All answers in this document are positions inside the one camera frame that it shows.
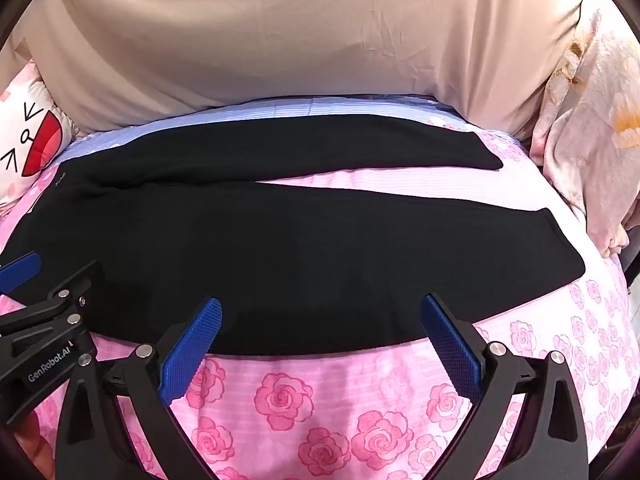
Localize pink rose print bed sheet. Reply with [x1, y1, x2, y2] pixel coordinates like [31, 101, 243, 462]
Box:
[0, 94, 636, 480]

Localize black pants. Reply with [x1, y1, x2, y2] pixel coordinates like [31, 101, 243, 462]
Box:
[7, 114, 586, 356]

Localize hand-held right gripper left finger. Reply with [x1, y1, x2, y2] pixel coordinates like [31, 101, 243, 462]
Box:
[54, 297, 223, 480]

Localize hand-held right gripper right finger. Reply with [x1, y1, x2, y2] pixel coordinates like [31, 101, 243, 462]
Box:
[421, 293, 591, 480]

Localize beige cloth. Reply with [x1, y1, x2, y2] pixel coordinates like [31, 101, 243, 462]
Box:
[0, 0, 601, 142]

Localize cartoon face pillow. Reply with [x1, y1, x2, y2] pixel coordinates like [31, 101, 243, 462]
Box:
[0, 59, 77, 206]

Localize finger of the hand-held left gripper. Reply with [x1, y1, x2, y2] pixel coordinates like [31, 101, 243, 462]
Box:
[0, 252, 42, 291]
[0, 259, 106, 343]

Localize cream floral quilt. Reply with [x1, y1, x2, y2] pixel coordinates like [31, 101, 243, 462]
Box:
[530, 0, 640, 261]

